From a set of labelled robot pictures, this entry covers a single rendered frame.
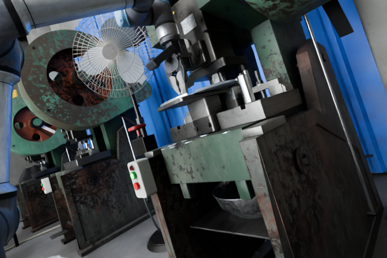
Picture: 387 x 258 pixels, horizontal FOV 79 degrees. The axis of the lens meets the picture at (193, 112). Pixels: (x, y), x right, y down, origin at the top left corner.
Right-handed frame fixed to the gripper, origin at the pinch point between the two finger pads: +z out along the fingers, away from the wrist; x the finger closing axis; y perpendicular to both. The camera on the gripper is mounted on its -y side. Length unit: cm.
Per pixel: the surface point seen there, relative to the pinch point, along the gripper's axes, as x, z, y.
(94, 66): 91, -46, 17
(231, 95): -6.2, 4.5, 17.8
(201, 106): -2.5, 5.5, 4.8
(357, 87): -23, 20, 135
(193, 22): -2.6, -26.1, 14.1
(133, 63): 71, -40, 34
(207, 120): -2.8, 10.6, 4.8
